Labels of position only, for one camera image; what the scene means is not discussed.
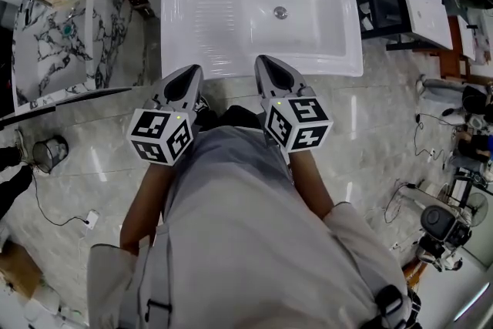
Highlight black power cable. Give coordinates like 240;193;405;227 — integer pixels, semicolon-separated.
22;161;92;227

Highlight flat cardboard box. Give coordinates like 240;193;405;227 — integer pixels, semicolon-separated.
0;240;44;300

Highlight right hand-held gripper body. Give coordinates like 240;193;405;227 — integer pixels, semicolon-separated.
260;85;334;154

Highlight chrome tap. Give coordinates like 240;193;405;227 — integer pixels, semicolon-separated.
22;0;39;26

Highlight black sink stand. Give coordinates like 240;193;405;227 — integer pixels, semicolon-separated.
356;0;424;52

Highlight marble pattern sink cabinet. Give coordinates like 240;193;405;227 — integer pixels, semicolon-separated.
0;0;146;126

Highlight person's left forearm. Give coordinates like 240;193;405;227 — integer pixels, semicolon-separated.
119;161;174;257

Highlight person's light grey clothing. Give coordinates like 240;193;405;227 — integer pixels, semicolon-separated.
86;126;413;329

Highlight person's black trousers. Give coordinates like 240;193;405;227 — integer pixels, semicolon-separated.
198;106;263;133

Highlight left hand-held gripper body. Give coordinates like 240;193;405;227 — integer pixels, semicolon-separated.
127;96;196;167

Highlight wooden sink stand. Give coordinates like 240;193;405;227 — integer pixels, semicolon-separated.
438;48;473;80

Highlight large white ceramic sink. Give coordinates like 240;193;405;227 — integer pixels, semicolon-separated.
160;0;365;81

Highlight small white sink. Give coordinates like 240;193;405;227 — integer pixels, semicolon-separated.
397;0;454;50

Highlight white power adapter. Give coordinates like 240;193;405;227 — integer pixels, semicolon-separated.
83;209;101;230

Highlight black standing fan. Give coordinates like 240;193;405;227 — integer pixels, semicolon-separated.
458;191;491;228

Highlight person's right forearm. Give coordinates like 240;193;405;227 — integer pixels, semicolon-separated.
287;149;336;223

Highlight person's left shoe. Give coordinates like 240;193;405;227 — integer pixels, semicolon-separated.
194;95;212;116

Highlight narrow white sink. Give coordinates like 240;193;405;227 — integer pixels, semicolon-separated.
456;13;478;62

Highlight black round device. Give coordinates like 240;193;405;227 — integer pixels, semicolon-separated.
419;203;471;248

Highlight black and grey shoulder strap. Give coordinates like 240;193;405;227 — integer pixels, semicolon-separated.
375;284;411;329

